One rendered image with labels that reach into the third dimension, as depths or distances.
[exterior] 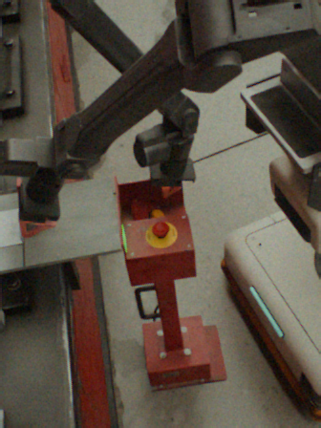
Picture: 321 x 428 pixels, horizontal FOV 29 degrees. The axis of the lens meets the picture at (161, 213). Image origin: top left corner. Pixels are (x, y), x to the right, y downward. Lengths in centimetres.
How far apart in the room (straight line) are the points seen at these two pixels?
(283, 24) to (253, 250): 137
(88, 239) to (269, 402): 108
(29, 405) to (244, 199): 151
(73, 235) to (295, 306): 91
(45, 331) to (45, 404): 14
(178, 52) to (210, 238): 168
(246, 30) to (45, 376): 75
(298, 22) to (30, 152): 50
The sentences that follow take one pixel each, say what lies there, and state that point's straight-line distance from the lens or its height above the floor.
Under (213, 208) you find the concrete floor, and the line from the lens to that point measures 242.
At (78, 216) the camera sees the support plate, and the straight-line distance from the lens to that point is 118.
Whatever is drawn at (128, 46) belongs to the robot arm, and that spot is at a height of 123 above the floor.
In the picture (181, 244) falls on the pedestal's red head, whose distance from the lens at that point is 138.
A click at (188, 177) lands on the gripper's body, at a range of 136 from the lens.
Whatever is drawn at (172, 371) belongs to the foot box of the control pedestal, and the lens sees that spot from 196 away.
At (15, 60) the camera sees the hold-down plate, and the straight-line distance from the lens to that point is 172.
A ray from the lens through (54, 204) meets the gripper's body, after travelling 110.
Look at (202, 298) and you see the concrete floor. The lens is 220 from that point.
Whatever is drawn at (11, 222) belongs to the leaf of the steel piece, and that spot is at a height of 100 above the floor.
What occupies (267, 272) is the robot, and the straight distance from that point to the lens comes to 193.
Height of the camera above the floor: 191
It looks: 52 degrees down
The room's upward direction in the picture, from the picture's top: 8 degrees counter-clockwise
